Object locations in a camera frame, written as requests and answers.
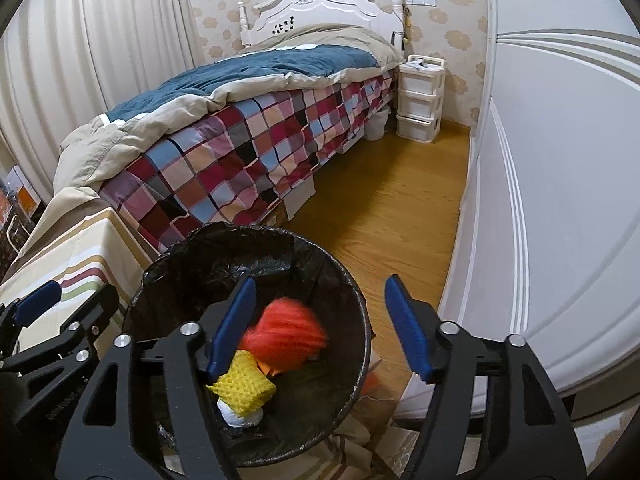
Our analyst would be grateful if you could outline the yellow foam fruit net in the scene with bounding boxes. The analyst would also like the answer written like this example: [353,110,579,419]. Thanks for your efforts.
[207,350,277,418]

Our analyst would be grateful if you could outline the red foam fruit net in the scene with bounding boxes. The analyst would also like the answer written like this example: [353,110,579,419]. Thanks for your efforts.
[239,298,329,375]

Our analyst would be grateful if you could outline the black lined trash bin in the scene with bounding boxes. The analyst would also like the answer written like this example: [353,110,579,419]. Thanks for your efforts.
[122,222,372,467]

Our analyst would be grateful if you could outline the dark patterned storage basket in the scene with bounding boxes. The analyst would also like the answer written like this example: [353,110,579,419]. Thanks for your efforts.
[0,214,29,278]

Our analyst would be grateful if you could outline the striped table cloth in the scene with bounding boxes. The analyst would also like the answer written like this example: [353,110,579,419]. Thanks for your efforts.
[1,188,158,354]

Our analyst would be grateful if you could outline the white orange box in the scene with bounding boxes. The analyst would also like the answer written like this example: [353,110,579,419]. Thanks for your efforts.
[4,165,43,221]

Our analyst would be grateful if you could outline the plaid bed sheet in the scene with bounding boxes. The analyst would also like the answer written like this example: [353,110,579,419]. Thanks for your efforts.
[99,72,395,252]

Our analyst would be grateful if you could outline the cream curtain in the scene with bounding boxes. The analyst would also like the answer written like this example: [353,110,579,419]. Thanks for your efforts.
[1,0,205,200]

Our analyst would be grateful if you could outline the white bucket under bed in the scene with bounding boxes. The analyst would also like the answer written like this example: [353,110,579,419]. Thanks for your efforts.
[364,106,390,142]

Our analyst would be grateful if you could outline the white drawer unit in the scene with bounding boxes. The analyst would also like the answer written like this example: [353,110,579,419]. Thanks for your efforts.
[397,54,446,143]

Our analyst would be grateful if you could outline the blue beige duvet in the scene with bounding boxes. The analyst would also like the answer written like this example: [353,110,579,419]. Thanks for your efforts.
[53,24,402,192]

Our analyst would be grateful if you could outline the white bed headboard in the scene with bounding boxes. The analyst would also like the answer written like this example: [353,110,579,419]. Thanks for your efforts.
[238,0,405,50]

